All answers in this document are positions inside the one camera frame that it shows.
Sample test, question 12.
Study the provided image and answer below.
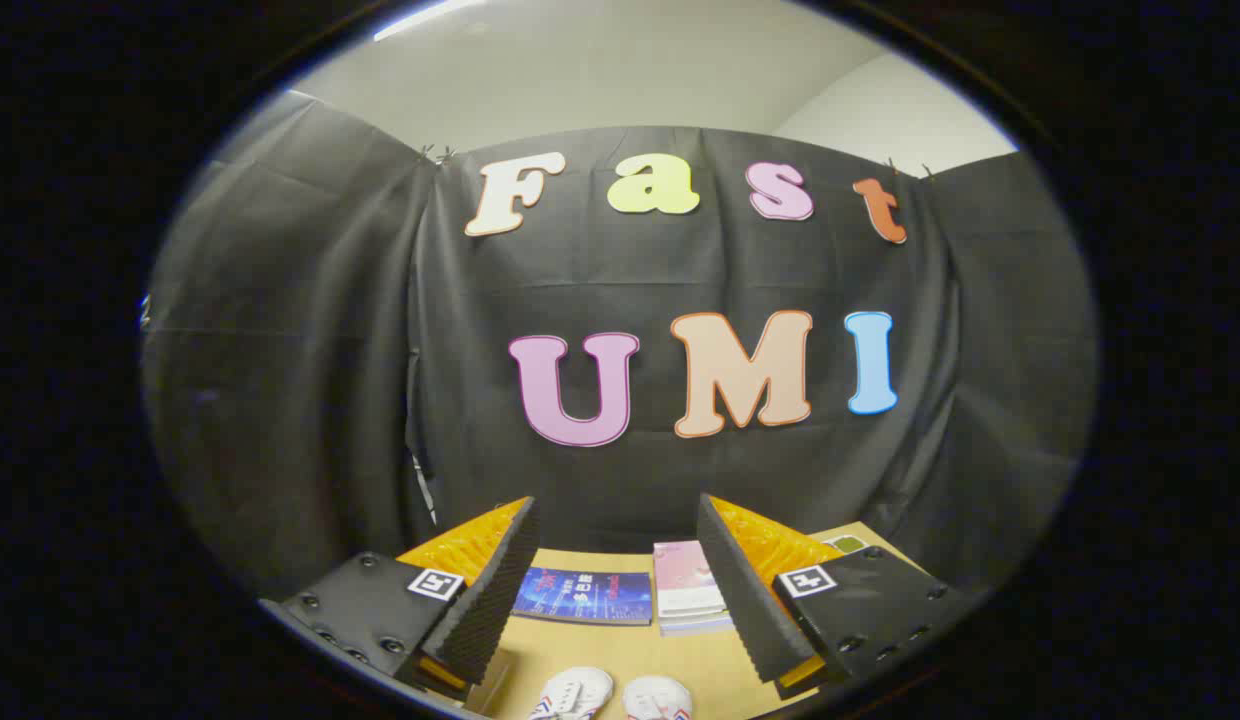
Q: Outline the white canvas shoe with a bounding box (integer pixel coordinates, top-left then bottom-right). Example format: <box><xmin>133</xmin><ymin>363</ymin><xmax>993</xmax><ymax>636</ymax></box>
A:
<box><xmin>622</xmin><ymin>675</ymin><xmax>694</xmax><ymax>720</ymax></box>
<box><xmin>527</xmin><ymin>666</ymin><xmax>615</xmax><ymax>720</ymax></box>

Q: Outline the blue cover book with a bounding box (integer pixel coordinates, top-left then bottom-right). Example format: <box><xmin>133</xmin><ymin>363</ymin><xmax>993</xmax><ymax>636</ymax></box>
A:
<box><xmin>512</xmin><ymin>566</ymin><xmax>654</xmax><ymax>627</ymax></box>

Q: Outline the pink cover book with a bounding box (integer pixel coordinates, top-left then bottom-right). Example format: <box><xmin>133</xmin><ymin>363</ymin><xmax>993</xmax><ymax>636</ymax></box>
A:
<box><xmin>652</xmin><ymin>540</ymin><xmax>727</xmax><ymax>618</ymax></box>

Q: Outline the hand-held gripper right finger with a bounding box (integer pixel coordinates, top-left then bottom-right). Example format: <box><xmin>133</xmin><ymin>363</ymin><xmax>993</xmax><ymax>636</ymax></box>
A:
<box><xmin>696</xmin><ymin>492</ymin><xmax>981</xmax><ymax>701</ymax></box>

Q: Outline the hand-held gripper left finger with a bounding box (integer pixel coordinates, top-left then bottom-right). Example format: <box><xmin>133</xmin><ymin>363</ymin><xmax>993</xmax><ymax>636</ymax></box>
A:
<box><xmin>258</xmin><ymin>495</ymin><xmax>541</xmax><ymax>701</ymax></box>

